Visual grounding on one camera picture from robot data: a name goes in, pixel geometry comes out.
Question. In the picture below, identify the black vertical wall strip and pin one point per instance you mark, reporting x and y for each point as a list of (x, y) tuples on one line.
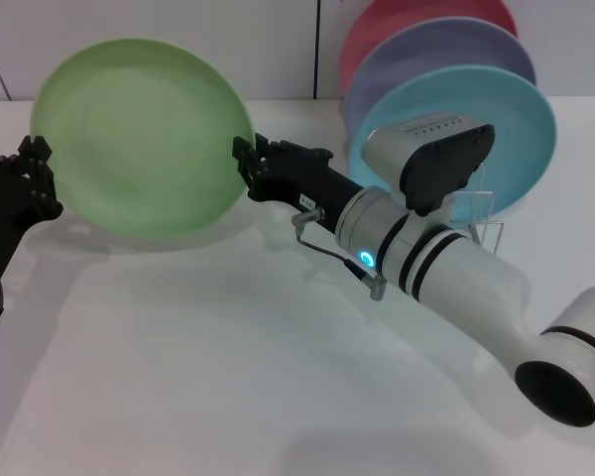
[(317, 49)]

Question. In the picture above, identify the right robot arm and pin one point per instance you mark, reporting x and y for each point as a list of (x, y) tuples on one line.
[(466, 277)]

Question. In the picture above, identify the light blue round plate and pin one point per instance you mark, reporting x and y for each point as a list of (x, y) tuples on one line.
[(525, 124)]

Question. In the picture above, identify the purple round plate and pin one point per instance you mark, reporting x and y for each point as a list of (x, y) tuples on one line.
[(426, 49)]

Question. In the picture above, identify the right wrist camera housing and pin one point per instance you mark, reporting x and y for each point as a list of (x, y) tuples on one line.
[(436, 158)]

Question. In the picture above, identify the red round plate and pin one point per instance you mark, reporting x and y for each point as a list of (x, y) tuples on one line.
[(377, 25)]

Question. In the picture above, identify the green round plate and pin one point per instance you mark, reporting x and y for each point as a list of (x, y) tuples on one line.
[(144, 139)]

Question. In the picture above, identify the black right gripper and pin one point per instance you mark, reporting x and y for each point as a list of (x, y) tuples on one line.
[(307, 178)]

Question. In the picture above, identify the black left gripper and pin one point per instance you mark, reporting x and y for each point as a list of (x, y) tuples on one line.
[(2, 213)]

